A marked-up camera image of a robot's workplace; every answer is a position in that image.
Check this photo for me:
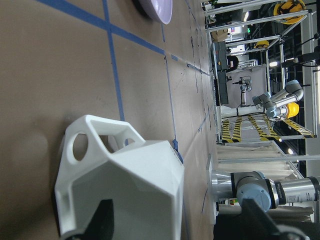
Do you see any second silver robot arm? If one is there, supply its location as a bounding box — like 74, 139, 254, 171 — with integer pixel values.
219, 79, 304, 120

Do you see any white faceted cup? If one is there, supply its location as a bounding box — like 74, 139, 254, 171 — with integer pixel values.
54, 114, 185, 240

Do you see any lilac plate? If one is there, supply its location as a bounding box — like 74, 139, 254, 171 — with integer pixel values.
132, 0, 173, 25

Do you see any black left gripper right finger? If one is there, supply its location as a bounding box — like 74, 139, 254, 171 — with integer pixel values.
213, 199, 310, 240

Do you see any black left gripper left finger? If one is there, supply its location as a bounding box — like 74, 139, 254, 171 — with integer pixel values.
62, 199, 115, 240

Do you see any yellow hard hat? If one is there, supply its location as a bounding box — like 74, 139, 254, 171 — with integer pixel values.
273, 0, 306, 25

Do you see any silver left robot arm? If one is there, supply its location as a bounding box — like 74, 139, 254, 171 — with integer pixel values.
58, 171, 320, 240

